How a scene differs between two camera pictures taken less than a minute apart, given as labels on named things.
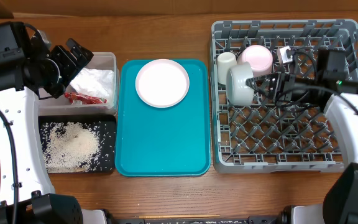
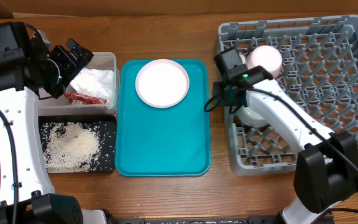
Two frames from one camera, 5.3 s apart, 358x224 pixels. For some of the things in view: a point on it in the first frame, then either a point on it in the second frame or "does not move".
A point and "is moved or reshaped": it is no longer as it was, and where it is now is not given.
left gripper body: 54,83 does not move
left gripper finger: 68,65 does not move
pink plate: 162,83 does not move
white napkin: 96,83 does not move
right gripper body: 301,94 -> 237,101
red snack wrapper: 78,99 does not move
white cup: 225,61 is moved or reshaped
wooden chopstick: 176,216 does not move
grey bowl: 238,93 is moved or reshaped
